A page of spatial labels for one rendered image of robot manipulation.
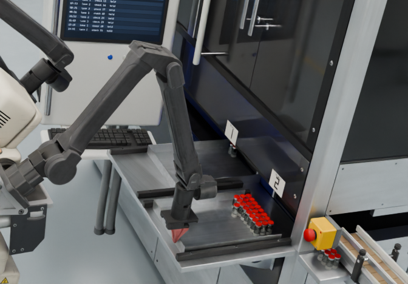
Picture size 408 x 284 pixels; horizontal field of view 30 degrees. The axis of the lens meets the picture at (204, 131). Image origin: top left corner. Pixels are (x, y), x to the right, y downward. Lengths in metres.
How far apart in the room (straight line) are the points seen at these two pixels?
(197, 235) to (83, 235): 1.49
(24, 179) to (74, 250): 1.80
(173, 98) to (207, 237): 0.57
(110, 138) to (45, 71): 0.71
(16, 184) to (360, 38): 0.99
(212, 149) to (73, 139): 1.05
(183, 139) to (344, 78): 0.48
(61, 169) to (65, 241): 1.85
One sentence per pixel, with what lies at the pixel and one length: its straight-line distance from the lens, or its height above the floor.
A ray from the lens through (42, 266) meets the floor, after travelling 3.63.
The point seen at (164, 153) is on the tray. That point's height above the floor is 0.88.
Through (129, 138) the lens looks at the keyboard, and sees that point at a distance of 3.00.
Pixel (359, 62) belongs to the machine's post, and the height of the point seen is 1.54.
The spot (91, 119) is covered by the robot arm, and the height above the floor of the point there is 1.37.
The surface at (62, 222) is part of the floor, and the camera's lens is 3.92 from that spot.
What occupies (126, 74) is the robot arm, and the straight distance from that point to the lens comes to 1.93.
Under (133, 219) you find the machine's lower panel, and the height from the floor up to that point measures 0.14.
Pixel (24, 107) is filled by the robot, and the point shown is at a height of 1.34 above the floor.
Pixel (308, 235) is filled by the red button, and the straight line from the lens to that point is 2.33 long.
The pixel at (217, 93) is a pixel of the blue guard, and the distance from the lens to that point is 2.84.
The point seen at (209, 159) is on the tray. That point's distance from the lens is 2.84.
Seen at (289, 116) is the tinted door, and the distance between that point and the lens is 2.44.
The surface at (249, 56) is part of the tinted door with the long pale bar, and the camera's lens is 2.65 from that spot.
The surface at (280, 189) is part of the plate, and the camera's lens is 2.50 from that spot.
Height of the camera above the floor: 2.27
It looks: 27 degrees down
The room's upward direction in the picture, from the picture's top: 11 degrees clockwise
